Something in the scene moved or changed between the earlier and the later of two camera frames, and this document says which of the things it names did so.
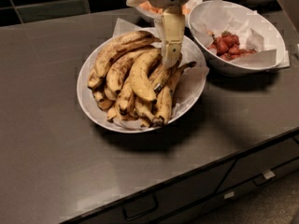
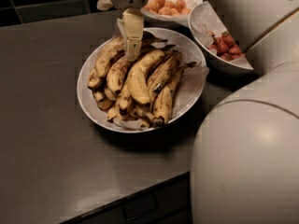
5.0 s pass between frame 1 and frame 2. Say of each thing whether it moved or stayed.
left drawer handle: stayed
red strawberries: stayed
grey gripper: moved
